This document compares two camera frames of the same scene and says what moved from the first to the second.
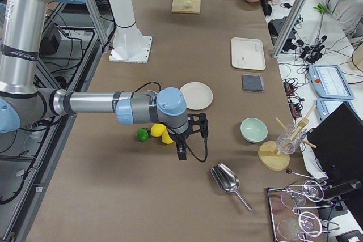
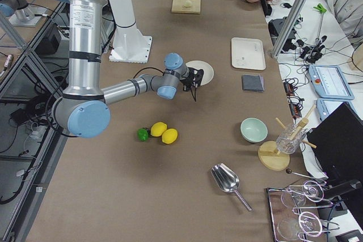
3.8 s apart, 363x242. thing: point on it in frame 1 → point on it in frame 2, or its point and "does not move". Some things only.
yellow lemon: [157, 129] does not move
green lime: [142, 134] does not move
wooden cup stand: [269, 155] does not move
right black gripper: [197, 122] → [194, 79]
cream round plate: [198, 96] → [208, 70]
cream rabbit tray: [248, 53] does not move
